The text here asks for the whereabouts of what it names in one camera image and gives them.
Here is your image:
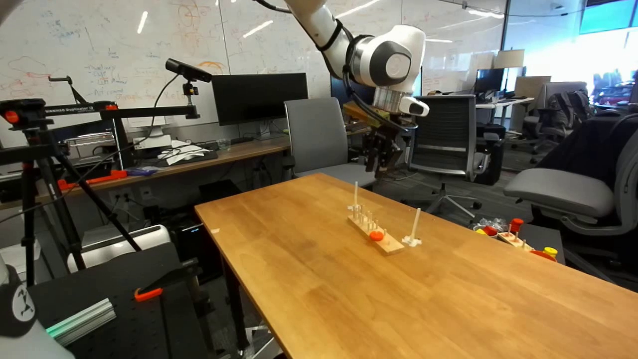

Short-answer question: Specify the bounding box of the black mesh office chair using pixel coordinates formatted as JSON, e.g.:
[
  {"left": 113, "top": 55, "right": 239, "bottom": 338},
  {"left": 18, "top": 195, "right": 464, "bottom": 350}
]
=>
[{"left": 405, "top": 93, "right": 486, "bottom": 220}]

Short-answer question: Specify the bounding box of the black cap with logo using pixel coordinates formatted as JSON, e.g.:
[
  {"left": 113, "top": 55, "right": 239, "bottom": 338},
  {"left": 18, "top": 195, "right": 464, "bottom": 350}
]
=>
[{"left": 0, "top": 264, "right": 38, "bottom": 338}]

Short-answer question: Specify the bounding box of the red bar clamp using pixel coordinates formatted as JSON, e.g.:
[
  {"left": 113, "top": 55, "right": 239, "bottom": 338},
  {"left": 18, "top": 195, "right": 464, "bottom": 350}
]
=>
[{"left": 58, "top": 169, "right": 129, "bottom": 193}]

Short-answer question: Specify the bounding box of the wooden toy base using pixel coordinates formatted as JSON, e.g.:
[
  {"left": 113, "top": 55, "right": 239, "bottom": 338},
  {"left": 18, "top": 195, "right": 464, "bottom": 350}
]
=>
[{"left": 496, "top": 230, "right": 538, "bottom": 252}]

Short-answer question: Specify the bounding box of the wide black monitor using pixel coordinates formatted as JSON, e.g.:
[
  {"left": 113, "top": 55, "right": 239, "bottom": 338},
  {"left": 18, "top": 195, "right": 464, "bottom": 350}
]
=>
[{"left": 209, "top": 71, "right": 309, "bottom": 127}]

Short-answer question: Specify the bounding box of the clear plastic bag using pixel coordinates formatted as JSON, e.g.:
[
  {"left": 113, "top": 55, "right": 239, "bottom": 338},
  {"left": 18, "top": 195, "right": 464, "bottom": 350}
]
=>
[{"left": 472, "top": 214, "right": 506, "bottom": 234}]

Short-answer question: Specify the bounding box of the grey padded swivel chair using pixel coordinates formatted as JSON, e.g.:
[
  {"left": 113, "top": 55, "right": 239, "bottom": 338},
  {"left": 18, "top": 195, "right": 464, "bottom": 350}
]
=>
[{"left": 502, "top": 117, "right": 638, "bottom": 280}]

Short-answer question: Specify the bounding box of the background grey office chair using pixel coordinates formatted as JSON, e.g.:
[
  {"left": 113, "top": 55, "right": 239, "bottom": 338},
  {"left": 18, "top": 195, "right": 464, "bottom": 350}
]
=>
[{"left": 530, "top": 79, "right": 594, "bottom": 145}]

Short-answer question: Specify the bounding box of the black stereo camera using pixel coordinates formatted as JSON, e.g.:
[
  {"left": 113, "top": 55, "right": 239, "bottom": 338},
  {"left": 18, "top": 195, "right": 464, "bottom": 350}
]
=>
[{"left": 163, "top": 55, "right": 215, "bottom": 83}]

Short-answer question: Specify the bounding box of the silver tube with green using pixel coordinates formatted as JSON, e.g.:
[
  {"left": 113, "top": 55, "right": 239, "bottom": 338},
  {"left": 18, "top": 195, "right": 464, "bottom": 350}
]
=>
[{"left": 44, "top": 296, "right": 117, "bottom": 346}]

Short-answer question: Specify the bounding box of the black draped cloth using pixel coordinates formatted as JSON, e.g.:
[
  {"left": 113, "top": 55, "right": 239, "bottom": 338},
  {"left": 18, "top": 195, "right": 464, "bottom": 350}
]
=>
[{"left": 534, "top": 113, "right": 638, "bottom": 195}]

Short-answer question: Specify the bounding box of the orange-handled black clamp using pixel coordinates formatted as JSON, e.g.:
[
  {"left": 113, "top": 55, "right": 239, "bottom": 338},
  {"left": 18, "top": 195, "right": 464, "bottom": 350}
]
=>
[{"left": 131, "top": 256, "right": 201, "bottom": 359}]

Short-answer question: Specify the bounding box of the white curved panel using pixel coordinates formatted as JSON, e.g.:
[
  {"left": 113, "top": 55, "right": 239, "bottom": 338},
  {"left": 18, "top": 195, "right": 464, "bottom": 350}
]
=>
[{"left": 66, "top": 222, "right": 173, "bottom": 274}]

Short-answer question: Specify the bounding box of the long wooden office desk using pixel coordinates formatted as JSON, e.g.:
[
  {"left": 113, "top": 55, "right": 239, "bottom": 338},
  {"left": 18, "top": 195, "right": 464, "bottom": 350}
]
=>
[{"left": 36, "top": 115, "right": 415, "bottom": 201}]

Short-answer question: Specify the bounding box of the grey high-back office chair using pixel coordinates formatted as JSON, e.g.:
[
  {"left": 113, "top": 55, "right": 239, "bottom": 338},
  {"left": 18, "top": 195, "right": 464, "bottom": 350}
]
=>
[{"left": 283, "top": 95, "right": 379, "bottom": 189}]

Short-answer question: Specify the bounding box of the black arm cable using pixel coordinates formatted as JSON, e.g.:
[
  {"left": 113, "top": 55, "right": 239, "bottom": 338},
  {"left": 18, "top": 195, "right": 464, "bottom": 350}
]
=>
[{"left": 255, "top": 0, "right": 355, "bottom": 81}]

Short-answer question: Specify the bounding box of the white paper pile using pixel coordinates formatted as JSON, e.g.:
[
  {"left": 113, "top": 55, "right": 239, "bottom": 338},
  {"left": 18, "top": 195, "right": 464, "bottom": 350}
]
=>
[{"left": 133, "top": 135, "right": 213, "bottom": 167}]

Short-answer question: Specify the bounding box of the wooden peg board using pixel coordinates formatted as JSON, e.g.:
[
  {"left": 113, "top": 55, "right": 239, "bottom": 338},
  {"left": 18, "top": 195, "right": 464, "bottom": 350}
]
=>
[{"left": 347, "top": 205, "right": 409, "bottom": 254}]

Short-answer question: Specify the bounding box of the black table leg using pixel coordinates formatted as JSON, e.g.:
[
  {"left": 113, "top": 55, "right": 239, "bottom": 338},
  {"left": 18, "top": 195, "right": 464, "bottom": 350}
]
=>
[{"left": 221, "top": 256, "right": 251, "bottom": 354}]

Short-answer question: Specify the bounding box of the black camera tripod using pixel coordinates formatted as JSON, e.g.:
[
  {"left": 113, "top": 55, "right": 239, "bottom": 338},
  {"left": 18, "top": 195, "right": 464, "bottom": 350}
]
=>
[{"left": 0, "top": 97, "right": 145, "bottom": 288}]

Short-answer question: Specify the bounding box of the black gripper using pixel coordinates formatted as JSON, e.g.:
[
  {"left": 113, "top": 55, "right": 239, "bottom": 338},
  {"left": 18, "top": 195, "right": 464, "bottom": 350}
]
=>
[{"left": 363, "top": 125, "right": 407, "bottom": 177}]

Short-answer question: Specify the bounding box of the beige lamp shade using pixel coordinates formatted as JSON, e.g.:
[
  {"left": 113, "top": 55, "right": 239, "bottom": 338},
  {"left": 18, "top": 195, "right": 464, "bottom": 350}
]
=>
[{"left": 492, "top": 47, "right": 526, "bottom": 69}]

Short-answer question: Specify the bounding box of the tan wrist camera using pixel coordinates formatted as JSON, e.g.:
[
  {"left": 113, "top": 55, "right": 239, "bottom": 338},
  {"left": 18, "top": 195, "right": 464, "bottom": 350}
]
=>
[{"left": 341, "top": 97, "right": 401, "bottom": 131}]

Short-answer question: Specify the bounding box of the clear plastic rod stand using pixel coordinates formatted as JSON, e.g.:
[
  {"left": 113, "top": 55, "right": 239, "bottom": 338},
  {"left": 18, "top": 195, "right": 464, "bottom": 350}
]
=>
[
  {"left": 401, "top": 205, "right": 425, "bottom": 248},
  {"left": 347, "top": 179, "right": 367, "bottom": 218}
]

